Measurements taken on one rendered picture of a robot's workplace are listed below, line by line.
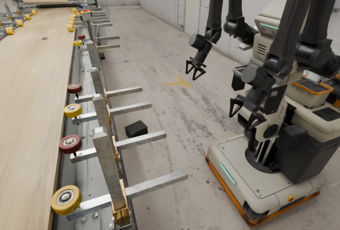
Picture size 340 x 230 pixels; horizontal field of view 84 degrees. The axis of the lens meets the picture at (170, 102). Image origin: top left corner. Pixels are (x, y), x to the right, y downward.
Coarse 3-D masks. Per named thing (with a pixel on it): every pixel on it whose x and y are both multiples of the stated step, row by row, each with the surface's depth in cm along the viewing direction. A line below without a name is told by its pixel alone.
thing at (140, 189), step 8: (160, 176) 73; (168, 176) 73; (176, 176) 73; (184, 176) 73; (144, 184) 70; (152, 184) 70; (160, 184) 70; (168, 184) 72; (128, 192) 67; (136, 192) 67; (144, 192) 69; (96, 200) 65; (104, 200) 65; (80, 208) 63; (88, 208) 63; (96, 208) 64; (72, 216) 61; (80, 216) 63
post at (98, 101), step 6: (96, 96) 66; (102, 96) 68; (96, 102) 66; (102, 102) 67; (96, 108) 67; (102, 108) 68; (96, 114) 69; (102, 114) 70; (102, 120) 71; (108, 126) 73; (108, 132) 75; (114, 150) 81
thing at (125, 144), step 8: (144, 136) 91; (152, 136) 91; (160, 136) 93; (120, 144) 87; (128, 144) 88; (136, 144) 90; (80, 152) 83; (88, 152) 83; (96, 152) 83; (72, 160) 81; (80, 160) 82
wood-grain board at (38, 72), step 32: (32, 32) 226; (64, 32) 226; (0, 64) 145; (32, 64) 145; (64, 64) 145; (0, 96) 107; (32, 96) 107; (64, 96) 107; (0, 128) 84; (32, 128) 84; (0, 160) 70; (32, 160) 70; (0, 192) 60; (32, 192) 60; (0, 224) 52; (32, 224) 52
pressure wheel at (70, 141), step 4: (68, 136) 79; (72, 136) 79; (76, 136) 79; (64, 140) 78; (68, 140) 77; (72, 140) 78; (76, 140) 78; (80, 140) 79; (60, 144) 76; (64, 144) 76; (68, 144) 76; (72, 144) 76; (76, 144) 76; (80, 144) 78; (60, 148) 75; (64, 148) 74; (68, 148) 74; (72, 148) 75; (76, 148) 76; (64, 152) 75; (68, 152) 75; (72, 152) 76
